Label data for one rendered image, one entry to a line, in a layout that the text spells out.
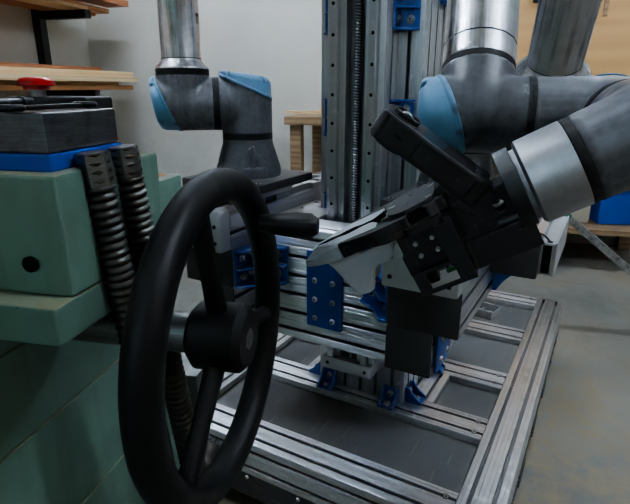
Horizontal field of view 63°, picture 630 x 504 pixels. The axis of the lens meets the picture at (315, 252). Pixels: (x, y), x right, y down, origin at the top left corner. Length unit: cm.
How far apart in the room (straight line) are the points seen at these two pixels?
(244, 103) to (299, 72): 270
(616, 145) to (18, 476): 57
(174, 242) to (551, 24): 69
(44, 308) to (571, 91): 48
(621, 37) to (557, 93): 328
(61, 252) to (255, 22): 365
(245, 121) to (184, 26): 23
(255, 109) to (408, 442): 85
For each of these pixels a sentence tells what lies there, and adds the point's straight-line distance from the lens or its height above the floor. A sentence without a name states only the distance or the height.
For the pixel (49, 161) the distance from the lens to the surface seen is 41.
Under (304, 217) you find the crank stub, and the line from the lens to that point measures 48.
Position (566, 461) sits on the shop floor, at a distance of 174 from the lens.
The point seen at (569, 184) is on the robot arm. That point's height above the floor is 95.
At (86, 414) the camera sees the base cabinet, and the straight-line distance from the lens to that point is 63.
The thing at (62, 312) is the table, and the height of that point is 86.
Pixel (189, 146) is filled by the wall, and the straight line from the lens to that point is 423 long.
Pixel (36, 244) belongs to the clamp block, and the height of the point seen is 91.
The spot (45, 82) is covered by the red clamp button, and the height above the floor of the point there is 102.
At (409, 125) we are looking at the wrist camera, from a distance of 45.
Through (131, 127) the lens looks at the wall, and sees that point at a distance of 448.
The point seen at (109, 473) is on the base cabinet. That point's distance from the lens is 69.
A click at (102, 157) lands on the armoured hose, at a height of 97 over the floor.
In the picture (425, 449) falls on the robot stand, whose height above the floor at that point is 21.
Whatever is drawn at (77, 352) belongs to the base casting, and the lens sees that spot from 59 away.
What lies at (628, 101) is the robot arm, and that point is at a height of 101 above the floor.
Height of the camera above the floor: 102
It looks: 18 degrees down
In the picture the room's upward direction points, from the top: straight up
